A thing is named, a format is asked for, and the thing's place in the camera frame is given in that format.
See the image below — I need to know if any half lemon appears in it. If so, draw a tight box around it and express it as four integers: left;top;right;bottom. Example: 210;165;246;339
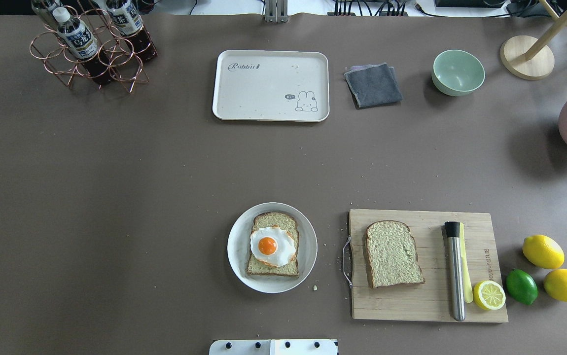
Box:
473;280;506;311

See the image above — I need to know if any yellow plastic knife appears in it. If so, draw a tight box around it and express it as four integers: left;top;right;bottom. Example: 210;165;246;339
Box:
459;222;473;303

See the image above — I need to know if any tea bottle front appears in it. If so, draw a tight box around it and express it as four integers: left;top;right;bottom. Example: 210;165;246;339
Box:
53;6;113;85

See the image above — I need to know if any copper wire bottle rack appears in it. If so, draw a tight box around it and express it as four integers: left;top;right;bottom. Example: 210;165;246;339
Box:
30;0;158;93

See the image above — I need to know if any green lime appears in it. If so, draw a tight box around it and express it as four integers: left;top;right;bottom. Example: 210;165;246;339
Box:
506;268;538;305

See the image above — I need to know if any yellow lemon far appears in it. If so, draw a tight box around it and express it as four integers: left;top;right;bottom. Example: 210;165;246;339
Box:
522;235;565;269

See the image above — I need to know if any tea bottle back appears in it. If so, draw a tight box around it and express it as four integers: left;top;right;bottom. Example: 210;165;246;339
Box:
106;0;158;62

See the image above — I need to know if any plain bread slice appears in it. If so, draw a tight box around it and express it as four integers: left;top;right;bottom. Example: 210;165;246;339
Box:
365;220;425;288

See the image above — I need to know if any white round plate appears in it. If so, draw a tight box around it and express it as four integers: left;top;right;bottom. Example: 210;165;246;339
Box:
227;202;318;293

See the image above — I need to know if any tea bottle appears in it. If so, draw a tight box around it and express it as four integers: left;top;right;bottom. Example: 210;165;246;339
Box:
53;6;113;85
31;0;62;31
106;0;158;62

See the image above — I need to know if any green bowl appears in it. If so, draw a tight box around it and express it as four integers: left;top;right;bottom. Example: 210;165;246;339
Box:
431;49;486;97

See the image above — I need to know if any cream rabbit tray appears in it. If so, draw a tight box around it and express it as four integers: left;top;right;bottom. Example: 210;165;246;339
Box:
212;50;329;123

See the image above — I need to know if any aluminium frame post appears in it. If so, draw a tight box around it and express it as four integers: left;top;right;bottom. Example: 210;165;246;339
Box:
264;0;288;23

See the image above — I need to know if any wooden cup tree stand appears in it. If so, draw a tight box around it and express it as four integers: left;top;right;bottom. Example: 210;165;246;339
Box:
499;0;567;80

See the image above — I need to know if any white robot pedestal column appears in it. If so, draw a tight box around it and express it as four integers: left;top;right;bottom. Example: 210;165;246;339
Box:
209;339;339;355

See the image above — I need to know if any grey folded cloth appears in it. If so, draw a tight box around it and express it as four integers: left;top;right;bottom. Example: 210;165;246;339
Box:
344;63;403;108

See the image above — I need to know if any bread slice under egg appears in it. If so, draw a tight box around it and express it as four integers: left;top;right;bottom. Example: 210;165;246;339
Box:
246;212;299;277

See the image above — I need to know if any fried egg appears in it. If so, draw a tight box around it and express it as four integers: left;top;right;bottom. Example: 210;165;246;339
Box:
250;225;296;267

